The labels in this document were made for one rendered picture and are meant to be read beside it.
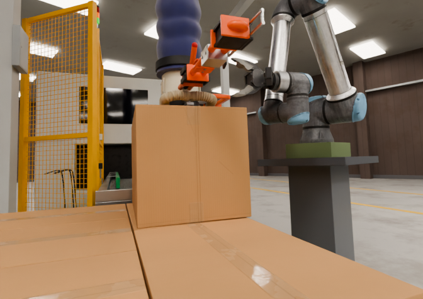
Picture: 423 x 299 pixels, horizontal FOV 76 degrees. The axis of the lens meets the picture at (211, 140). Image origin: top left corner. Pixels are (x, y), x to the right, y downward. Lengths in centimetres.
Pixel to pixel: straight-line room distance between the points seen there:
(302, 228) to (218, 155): 86
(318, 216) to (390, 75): 930
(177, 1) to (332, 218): 129
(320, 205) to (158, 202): 96
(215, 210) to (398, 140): 960
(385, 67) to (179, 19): 981
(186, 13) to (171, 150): 66
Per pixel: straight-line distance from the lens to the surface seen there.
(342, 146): 167
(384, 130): 1046
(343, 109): 157
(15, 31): 250
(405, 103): 1042
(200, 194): 94
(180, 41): 125
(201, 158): 93
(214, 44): 74
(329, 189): 156
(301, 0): 146
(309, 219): 164
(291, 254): 65
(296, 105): 118
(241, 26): 69
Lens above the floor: 75
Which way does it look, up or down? 4 degrees up
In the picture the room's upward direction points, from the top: 2 degrees counter-clockwise
